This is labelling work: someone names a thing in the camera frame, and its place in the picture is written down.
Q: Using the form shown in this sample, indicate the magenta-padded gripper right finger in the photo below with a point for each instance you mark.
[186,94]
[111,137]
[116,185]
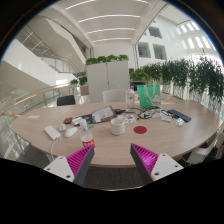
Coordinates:
[165,165]

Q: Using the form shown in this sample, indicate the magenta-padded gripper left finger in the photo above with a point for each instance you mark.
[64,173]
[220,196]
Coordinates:
[59,165]

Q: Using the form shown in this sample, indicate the clear red-labelled water bottle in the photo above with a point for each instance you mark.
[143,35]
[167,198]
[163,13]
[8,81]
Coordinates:
[88,141]

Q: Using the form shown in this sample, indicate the white power strip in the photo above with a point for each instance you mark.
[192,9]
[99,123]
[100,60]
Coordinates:
[52,132]

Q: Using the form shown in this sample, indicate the white computer mouse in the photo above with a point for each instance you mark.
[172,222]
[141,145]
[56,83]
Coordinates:
[70,132]

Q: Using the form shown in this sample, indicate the small grey-white charger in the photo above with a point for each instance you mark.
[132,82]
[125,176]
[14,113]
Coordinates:
[62,127]

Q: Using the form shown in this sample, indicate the white chair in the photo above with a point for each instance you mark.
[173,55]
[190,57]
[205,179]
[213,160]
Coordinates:
[203,153]
[114,96]

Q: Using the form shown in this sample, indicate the flat round red coaster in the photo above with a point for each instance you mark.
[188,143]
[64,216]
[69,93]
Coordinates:
[140,130]

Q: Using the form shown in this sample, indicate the clear plastic packet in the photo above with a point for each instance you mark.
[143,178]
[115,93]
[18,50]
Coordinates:
[179,122]

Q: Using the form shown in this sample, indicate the small white card box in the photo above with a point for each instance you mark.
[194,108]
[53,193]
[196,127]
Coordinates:
[166,118]

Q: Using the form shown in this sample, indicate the white wrapped packet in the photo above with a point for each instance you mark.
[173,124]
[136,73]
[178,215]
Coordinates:
[77,120]

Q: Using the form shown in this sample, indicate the white paper slip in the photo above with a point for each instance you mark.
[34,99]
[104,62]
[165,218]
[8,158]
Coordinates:
[34,117]

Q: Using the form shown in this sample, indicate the black flat folder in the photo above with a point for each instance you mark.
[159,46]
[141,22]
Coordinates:
[88,118]

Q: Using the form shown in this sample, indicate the colourful sticker sheet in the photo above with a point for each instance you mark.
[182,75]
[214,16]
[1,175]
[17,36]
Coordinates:
[128,119]

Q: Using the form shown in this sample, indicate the white grid-pattern mug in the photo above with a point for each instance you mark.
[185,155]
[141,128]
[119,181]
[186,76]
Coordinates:
[117,127]

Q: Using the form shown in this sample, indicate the black chair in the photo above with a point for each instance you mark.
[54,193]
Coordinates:
[66,100]

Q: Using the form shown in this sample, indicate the open printed booklet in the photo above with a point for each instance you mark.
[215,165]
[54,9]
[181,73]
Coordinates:
[103,114]

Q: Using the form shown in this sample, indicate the green tote bag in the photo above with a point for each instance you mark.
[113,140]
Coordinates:
[148,96]

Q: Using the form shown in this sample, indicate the black power adapter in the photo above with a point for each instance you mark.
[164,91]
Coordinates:
[119,111]

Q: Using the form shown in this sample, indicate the tall clear white-lidded bottle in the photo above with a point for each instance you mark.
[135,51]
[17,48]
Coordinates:
[130,99]

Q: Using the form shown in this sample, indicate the potted green plants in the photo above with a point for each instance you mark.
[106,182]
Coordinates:
[82,80]

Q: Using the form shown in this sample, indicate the wooden planter with plants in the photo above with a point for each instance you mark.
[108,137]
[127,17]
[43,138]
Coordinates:
[138,76]

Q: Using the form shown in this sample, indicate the green hedge plant row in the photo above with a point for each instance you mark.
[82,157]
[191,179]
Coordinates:
[200,78]

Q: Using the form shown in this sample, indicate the white cabinet with plants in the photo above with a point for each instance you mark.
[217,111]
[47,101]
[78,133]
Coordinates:
[107,81]

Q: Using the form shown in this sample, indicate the ceiling light strips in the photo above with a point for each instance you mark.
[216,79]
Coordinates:
[110,16]

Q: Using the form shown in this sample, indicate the glass balustrade with wooden rail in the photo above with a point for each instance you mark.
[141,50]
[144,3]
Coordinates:
[30,98]

